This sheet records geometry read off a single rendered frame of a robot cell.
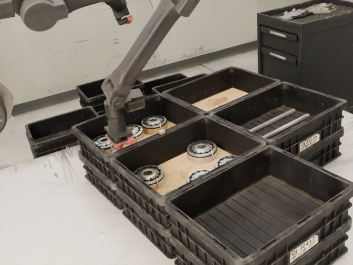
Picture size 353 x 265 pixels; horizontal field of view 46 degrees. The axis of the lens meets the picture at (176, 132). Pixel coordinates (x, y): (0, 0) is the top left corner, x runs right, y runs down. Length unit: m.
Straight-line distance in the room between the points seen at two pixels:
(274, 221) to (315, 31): 1.78
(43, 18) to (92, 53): 3.33
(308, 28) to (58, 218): 1.86
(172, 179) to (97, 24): 3.09
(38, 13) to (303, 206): 0.83
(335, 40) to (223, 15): 2.19
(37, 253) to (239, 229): 0.64
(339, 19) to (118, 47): 2.32
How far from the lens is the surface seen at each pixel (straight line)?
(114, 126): 1.35
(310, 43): 2.74
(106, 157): 1.32
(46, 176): 1.75
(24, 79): 4.24
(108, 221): 1.43
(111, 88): 1.28
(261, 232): 1.12
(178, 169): 1.37
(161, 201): 1.09
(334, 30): 2.86
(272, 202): 1.22
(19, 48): 4.16
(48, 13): 0.98
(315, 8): 3.10
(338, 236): 1.17
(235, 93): 1.88
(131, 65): 1.21
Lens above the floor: 1.58
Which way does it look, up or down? 28 degrees down
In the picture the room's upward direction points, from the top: 7 degrees counter-clockwise
